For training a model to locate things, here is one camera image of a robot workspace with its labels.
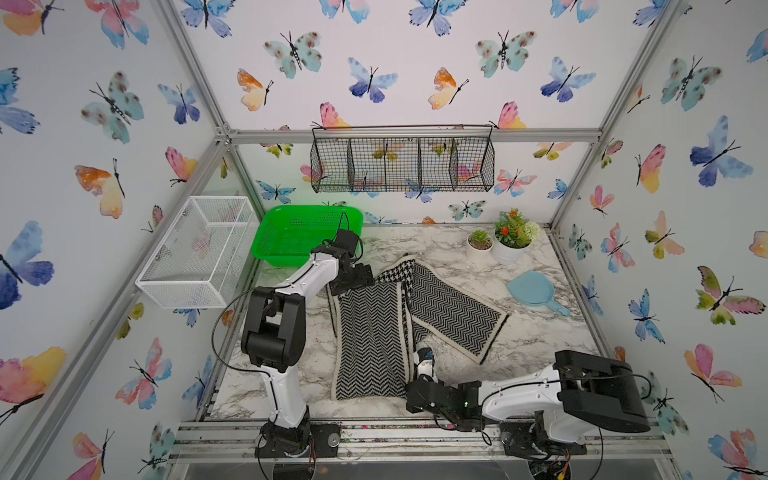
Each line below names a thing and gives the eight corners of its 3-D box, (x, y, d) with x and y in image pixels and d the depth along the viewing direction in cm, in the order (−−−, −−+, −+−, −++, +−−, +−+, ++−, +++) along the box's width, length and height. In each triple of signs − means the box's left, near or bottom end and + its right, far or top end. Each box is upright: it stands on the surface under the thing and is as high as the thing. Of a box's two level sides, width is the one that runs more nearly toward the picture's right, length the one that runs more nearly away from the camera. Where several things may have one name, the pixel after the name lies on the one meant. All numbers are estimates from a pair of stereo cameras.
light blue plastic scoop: (515, 315, 98) (517, 311, 96) (504, 275, 108) (506, 271, 106) (566, 315, 98) (569, 311, 96) (550, 275, 108) (553, 271, 106)
